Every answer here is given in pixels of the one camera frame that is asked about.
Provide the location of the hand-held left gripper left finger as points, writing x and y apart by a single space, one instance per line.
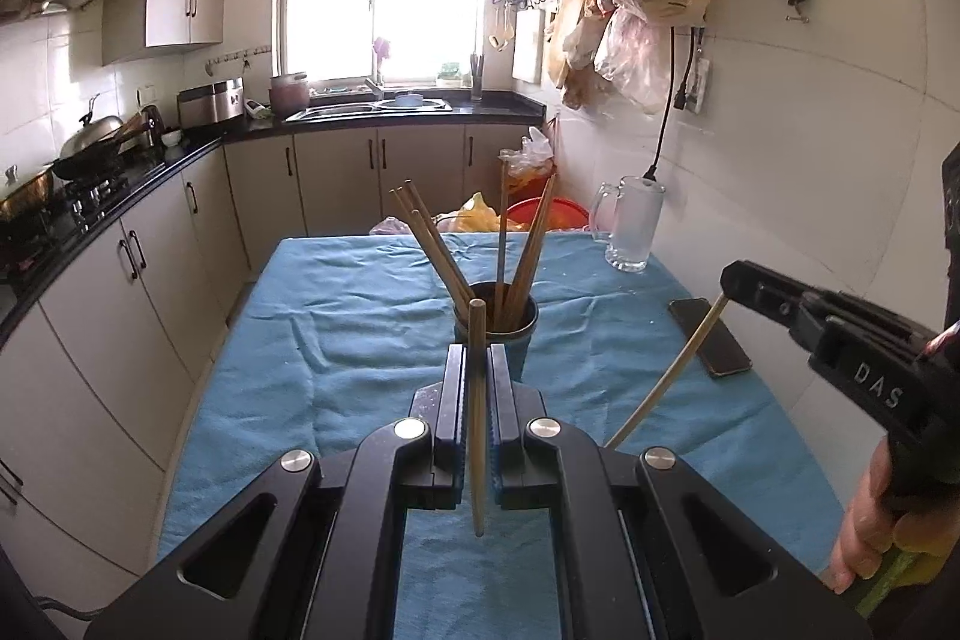
456 404

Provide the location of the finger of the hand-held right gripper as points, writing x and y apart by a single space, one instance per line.
765 299

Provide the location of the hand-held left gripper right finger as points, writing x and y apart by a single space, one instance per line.
501 404

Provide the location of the wooden chopstick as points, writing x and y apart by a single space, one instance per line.
478 415
667 370

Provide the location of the dark grey cup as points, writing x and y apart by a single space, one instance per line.
525 329

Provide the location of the bunch of chopsticks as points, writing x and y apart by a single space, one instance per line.
442 257

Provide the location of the person's right hand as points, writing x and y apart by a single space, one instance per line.
862 527

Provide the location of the black smartphone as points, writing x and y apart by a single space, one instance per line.
712 340

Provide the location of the blue tablecloth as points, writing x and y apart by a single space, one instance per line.
330 347

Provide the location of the clear glass mug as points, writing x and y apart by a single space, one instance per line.
634 224

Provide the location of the yellow plastic bag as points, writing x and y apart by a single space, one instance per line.
476 216

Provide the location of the pinkish plastic bag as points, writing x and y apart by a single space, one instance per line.
390 226

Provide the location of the red plastic basin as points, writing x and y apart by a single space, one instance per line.
559 214

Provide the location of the white power strip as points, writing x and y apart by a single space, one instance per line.
697 84

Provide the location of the orange bag on floor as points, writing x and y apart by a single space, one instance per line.
534 164

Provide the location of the pink hanging plastic bag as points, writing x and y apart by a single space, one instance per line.
634 59

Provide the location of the black countertop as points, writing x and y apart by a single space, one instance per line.
495 106

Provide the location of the round plate in sink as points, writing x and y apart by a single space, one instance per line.
412 102

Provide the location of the steel sink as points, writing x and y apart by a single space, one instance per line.
337 111

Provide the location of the green box on windowsill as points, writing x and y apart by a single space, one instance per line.
448 75

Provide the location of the white cutting board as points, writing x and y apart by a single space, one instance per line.
527 48

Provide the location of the brown clay pot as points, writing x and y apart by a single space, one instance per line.
289 94

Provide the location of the cream lower cabinets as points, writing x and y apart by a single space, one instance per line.
112 325

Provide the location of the pink cloth at window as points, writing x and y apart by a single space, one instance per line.
382 49

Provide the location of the stainless steel box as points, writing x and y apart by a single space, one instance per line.
212 104

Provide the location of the small white bowl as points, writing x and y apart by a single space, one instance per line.
172 139

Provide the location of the electric kettle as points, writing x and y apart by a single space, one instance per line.
150 126

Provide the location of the gas stove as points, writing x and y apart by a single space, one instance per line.
75 201

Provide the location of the black wok with lid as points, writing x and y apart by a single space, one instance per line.
94 145

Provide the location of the steel cooking pot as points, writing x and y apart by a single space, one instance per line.
26 194

